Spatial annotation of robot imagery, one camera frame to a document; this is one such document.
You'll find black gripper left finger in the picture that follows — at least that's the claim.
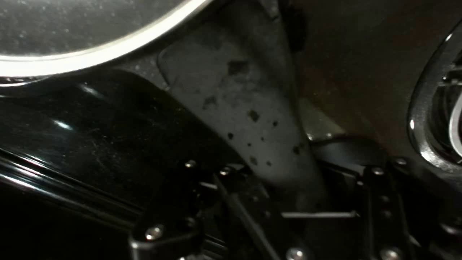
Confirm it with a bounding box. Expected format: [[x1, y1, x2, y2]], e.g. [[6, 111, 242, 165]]
[[128, 160, 203, 260]]

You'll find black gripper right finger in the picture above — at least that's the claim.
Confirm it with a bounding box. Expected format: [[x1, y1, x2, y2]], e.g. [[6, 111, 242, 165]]
[[359, 163, 410, 260]]

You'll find glass frying pan lid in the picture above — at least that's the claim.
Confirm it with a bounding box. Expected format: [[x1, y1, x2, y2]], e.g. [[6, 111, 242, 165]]
[[0, 0, 214, 84]]

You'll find black electric stove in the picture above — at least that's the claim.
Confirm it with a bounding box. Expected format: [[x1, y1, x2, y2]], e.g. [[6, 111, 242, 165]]
[[0, 0, 462, 260]]

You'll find large burner coil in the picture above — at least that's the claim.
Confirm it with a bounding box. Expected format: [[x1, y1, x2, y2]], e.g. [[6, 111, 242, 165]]
[[407, 20, 462, 175]]

